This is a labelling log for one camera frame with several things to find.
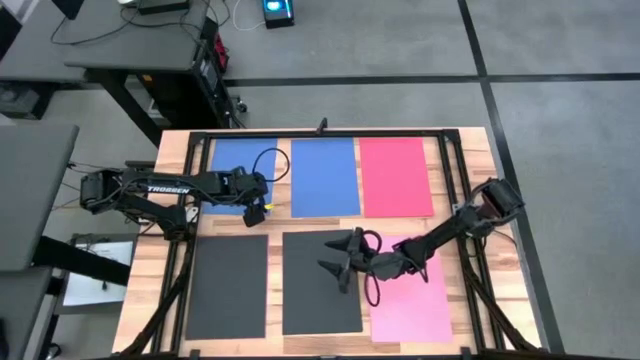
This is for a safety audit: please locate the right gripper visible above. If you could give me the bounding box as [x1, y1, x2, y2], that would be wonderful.
[317, 227, 376, 295]

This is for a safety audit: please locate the blue paper sheet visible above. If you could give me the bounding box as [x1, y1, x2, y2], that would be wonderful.
[202, 138, 279, 217]
[290, 137, 362, 219]

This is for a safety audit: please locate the black paper sheet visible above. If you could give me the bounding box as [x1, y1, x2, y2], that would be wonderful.
[282, 229, 364, 336]
[185, 234, 270, 340]

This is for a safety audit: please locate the pink paper sheet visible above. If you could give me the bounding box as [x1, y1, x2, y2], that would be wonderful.
[368, 233, 455, 344]

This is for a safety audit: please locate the red paper sheet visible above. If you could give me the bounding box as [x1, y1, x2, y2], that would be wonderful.
[358, 137, 435, 219]

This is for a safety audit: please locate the red box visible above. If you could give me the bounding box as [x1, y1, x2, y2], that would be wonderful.
[214, 34, 230, 71]

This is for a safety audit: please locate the black computer with blue light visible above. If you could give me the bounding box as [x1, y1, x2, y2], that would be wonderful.
[261, 0, 296, 30]

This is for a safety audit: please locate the black diagonal bar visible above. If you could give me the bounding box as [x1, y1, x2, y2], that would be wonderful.
[32, 234, 132, 287]

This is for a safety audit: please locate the white paper sheet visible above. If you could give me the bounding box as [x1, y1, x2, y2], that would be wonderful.
[62, 240, 136, 307]

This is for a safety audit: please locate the black device box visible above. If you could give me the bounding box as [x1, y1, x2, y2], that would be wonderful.
[137, 0, 191, 15]

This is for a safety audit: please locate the grey office desk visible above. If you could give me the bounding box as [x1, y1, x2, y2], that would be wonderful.
[0, 266, 55, 360]
[0, 123, 81, 272]
[0, 9, 89, 84]

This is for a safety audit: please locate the black monitor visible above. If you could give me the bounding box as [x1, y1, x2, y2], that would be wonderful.
[52, 0, 86, 20]
[0, 7, 24, 61]

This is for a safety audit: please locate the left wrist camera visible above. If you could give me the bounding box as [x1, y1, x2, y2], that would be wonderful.
[242, 202, 267, 229]

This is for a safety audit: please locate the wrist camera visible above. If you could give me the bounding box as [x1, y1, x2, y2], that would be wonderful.
[372, 251, 405, 282]
[242, 202, 267, 229]

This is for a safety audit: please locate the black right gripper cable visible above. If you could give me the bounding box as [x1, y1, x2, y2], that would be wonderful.
[360, 228, 385, 308]

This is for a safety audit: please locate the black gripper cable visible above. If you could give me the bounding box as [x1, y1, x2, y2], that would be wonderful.
[251, 146, 292, 184]
[360, 228, 385, 308]

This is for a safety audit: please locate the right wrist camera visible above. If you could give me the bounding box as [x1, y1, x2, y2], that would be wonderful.
[372, 251, 405, 282]

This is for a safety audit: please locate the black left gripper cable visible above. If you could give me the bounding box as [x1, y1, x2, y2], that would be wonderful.
[251, 146, 292, 184]

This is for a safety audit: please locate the black aluminium table frame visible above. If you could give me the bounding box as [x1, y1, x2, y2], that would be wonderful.
[119, 128, 544, 359]

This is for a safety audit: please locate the desk with black frame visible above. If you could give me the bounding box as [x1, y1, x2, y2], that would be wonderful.
[62, 0, 236, 149]

